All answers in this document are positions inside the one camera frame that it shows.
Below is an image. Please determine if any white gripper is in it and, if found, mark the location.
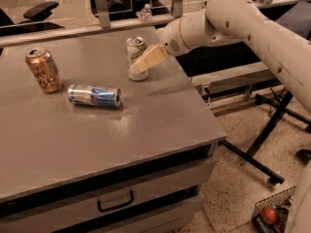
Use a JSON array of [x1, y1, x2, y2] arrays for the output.
[[132, 17, 191, 73]]

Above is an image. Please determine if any white green 7up can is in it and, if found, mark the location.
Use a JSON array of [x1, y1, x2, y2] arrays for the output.
[[125, 36, 148, 82]]

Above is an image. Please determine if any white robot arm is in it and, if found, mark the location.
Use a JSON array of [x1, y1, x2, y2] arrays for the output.
[[135, 0, 311, 112]]

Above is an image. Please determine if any blue silver Red Bull can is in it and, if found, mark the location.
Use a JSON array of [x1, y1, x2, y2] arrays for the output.
[[67, 84, 121, 108]]

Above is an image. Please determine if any orange LaCroix can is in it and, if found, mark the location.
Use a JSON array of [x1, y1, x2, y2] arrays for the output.
[[25, 48, 62, 93]]

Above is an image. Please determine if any clear plastic water bottle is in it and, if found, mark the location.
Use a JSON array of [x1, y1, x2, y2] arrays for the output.
[[135, 4, 153, 21]]

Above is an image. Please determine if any black office chair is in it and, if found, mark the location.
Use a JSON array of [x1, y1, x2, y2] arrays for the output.
[[0, 0, 61, 37]]

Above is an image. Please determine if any black metal floor stand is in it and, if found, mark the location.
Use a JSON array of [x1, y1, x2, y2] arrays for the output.
[[219, 91, 311, 184]]

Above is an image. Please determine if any red apple in basket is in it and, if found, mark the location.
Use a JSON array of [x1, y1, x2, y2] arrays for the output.
[[260, 207, 278, 224]]

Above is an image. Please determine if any grey drawer with black handle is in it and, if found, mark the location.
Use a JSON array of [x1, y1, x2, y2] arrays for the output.
[[0, 157, 216, 233]]

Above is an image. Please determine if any black wire basket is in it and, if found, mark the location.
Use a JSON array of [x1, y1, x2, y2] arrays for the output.
[[252, 187, 295, 233]]

